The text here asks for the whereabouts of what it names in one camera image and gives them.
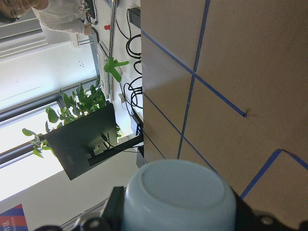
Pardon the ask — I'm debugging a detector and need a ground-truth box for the aluminium frame post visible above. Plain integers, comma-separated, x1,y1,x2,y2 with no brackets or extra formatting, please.
109,0,118,59

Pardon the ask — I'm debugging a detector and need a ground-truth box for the light blue plastic cup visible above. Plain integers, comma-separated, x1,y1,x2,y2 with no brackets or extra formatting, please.
122,159,236,231

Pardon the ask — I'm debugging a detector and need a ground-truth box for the black monitor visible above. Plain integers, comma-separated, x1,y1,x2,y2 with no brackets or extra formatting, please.
45,103,117,180

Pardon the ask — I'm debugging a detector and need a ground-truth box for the person in white shirt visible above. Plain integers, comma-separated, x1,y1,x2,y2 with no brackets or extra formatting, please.
0,0,92,36

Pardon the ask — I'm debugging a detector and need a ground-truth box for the white keyboard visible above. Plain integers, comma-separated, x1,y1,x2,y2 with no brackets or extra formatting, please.
97,40,114,101

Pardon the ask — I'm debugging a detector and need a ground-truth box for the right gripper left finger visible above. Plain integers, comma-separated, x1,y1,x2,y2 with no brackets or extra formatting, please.
101,186,125,231

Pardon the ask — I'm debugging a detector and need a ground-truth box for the green potted plant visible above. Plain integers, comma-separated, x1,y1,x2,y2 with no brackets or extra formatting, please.
22,77,110,158

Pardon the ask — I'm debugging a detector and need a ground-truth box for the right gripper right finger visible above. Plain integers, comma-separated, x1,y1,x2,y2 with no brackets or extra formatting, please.
232,190,255,231

